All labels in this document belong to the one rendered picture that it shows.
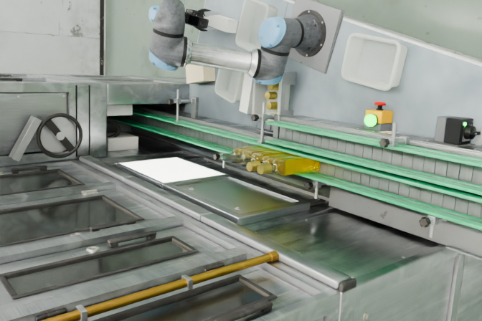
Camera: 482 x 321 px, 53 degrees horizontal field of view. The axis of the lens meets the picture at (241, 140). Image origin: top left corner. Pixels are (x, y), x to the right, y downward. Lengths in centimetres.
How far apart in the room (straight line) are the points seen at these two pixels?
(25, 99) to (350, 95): 143
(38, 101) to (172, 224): 107
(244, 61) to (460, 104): 79
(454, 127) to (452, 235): 33
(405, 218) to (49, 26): 429
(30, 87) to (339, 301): 168
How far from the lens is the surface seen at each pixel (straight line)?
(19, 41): 521
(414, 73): 177
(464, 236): 159
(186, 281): 116
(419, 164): 162
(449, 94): 171
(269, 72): 192
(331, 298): 119
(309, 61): 204
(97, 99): 248
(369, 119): 174
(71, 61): 537
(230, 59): 188
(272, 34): 187
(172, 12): 183
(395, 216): 170
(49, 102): 242
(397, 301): 148
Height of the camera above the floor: 227
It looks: 40 degrees down
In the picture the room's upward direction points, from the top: 95 degrees counter-clockwise
